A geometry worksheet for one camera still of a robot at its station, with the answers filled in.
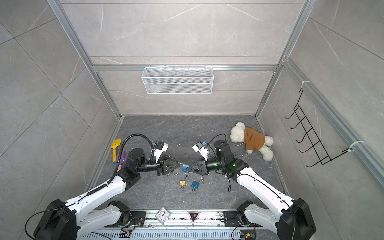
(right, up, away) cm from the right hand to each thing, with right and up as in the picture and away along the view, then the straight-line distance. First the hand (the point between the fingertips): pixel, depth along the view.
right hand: (189, 168), depth 69 cm
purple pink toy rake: (-44, -1, +26) cm, 51 cm away
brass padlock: (-4, -13, +16) cm, 21 cm away
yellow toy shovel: (-52, +9, +32) cm, 62 cm away
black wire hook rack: (+57, +20, +2) cm, 60 cm away
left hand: (-5, +3, +1) cm, 6 cm away
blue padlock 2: (-2, +1, -2) cm, 3 cm away
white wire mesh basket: (-9, +52, +32) cm, 62 cm away
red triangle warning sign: (+2, -26, +5) cm, 26 cm away
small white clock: (-13, -25, +4) cm, 28 cm away
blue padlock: (+3, -13, +15) cm, 20 cm away
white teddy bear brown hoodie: (+41, +11, +27) cm, 50 cm away
